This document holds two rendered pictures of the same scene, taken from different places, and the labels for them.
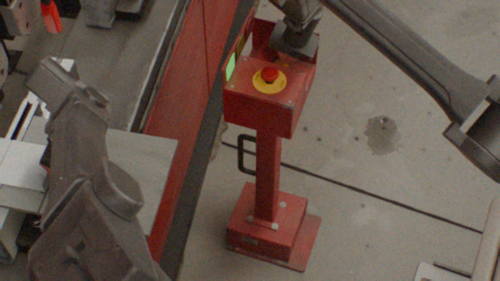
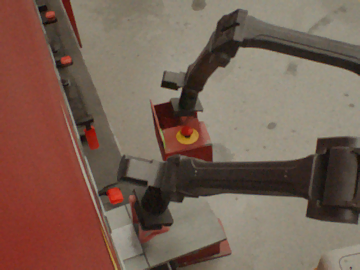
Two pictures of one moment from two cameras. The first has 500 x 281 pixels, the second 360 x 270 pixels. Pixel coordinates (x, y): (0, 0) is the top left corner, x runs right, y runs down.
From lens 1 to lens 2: 0.49 m
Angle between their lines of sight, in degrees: 18
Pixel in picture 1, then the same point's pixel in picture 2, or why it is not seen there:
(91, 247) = not seen: outside the picture
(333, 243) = (236, 228)
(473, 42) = (232, 78)
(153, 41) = (112, 144)
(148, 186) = (202, 212)
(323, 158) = not seen: hidden behind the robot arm
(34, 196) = (138, 259)
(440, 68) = (350, 49)
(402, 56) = (328, 53)
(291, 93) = (204, 135)
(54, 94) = (149, 172)
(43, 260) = (348, 198)
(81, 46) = not seen: hidden behind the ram
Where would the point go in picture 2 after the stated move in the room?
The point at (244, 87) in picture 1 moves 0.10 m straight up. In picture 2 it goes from (177, 146) to (174, 125)
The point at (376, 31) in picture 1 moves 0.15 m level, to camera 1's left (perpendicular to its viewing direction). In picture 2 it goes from (308, 46) to (254, 73)
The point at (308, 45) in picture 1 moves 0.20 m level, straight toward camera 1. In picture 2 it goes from (196, 105) to (225, 144)
